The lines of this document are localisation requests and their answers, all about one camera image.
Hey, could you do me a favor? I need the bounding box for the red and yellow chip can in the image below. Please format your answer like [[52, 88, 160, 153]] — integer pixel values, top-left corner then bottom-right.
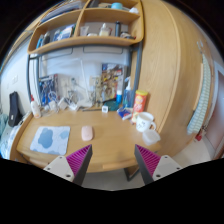
[[132, 89, 149, 116]]

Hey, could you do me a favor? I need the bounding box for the blue spray bottle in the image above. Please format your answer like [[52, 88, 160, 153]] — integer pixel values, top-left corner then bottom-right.
[[122, 77, 133, 108]]

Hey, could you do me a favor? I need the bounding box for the teal round container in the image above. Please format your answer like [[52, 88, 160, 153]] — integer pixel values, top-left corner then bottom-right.
[[104, 100, 120, 112]]

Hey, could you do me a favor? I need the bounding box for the white power strip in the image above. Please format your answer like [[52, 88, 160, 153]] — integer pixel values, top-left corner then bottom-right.
[[68, 103, 81, 112]]

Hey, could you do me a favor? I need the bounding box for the blue model kit box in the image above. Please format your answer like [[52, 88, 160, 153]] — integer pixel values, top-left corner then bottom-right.
[[38, 74, 59, 106]]

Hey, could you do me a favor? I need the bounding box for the black pen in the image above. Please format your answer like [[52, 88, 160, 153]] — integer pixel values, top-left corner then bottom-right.
[[82, 107, 103, 112]]

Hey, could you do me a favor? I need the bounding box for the wooden shelf unit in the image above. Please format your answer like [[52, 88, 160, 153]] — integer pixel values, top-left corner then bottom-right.
[[27, 0, 145, 55]]

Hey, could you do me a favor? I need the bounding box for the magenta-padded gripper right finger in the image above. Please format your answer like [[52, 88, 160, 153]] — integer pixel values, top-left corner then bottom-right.
[[134, 143, 183, 185]]

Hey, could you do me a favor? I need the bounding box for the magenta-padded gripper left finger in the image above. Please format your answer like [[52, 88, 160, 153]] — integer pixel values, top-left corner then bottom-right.
[[43, 143, 93, 187]]

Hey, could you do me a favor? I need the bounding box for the beige robot figure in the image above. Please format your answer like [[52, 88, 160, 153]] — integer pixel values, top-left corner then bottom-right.
[[89, 76, 103, 103]]

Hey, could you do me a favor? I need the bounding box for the white and blue mouse pad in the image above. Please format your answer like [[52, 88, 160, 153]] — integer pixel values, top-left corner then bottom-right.
[[29, 125, 71, 156]]

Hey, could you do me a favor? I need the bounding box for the white red-pump lotion bottle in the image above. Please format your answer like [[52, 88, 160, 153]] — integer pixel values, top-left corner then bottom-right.
[[29, 94, 42, 119]]

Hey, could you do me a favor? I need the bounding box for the colourful printed box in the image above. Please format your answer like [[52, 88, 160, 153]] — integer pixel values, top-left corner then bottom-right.
[[100, 63, 128, 101]]

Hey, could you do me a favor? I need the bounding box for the hanging white checked towel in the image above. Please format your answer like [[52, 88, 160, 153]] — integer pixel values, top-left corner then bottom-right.
[[186, 53, 213, 136]]

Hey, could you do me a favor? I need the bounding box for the clear plastic cup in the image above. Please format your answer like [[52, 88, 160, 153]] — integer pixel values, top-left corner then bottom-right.
[[142, 129, 161, 146]]

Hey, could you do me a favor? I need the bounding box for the black backpack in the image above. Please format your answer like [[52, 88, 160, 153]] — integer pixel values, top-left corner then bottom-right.
[[7, 91, 24, 128]]

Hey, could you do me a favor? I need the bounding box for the blue snack packet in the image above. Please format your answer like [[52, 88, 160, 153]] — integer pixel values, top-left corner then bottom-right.
[[117, 107, 133, 121]]

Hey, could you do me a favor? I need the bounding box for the white desk lamp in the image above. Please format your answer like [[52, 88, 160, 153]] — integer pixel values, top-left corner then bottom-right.
[[68, 59, 98, 108]]

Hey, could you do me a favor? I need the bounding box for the pink computer mouse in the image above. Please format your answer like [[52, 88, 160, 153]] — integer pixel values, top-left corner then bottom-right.
[[81, 125, 95, 142]]

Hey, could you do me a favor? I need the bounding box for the wooden wardrobe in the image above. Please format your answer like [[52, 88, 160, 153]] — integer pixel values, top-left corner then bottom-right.
[[133, 0, 214, 158]]

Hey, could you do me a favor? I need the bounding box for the white mug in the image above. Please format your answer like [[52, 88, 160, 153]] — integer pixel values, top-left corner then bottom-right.
[[135, 111, 157, 133]]

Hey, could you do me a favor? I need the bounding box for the teal blanket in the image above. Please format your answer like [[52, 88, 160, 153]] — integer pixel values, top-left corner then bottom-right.
[[0, 113, 9, 141]]

